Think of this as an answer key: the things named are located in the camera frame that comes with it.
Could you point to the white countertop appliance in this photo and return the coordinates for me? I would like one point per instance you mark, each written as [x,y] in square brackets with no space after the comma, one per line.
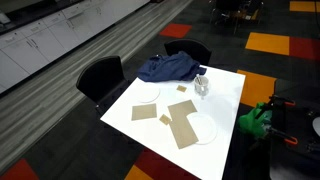
[3,17]

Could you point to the small white round plate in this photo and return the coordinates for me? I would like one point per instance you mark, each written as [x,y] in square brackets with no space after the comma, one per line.
[148,94]

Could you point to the dark background chair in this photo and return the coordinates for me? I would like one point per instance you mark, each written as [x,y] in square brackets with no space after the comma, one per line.
[240,13]

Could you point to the orange black clamp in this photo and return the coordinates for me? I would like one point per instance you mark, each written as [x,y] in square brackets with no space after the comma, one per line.
[290,140]
[289,103]

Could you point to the wide tan paper sheet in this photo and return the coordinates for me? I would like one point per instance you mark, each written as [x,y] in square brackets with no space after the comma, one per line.
[181,108]

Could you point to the long tan paper strip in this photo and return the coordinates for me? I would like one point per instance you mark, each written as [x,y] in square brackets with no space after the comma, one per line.
[183,133]

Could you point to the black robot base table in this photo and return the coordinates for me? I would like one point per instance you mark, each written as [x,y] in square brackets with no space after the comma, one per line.
[300,156]

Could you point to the black countertop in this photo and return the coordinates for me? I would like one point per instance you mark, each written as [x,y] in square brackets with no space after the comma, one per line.
[30,15]

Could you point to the medium tan paper rectangle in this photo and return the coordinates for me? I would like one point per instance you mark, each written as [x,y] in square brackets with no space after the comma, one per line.
[144,111]

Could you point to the white round disc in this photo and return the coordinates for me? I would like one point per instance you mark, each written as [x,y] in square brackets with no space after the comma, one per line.
[317,126]

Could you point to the white ceramic mug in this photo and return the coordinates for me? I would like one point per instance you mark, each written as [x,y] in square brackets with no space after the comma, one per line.
[201,89]

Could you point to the blue crumpled cloth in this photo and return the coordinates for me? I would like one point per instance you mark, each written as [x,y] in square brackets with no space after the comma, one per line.
[170,68]

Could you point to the white cabinet row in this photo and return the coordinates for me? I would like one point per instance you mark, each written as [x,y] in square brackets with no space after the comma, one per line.
[36,50]

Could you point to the large white round plate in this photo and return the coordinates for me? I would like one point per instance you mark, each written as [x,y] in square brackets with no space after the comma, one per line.
[206,129]

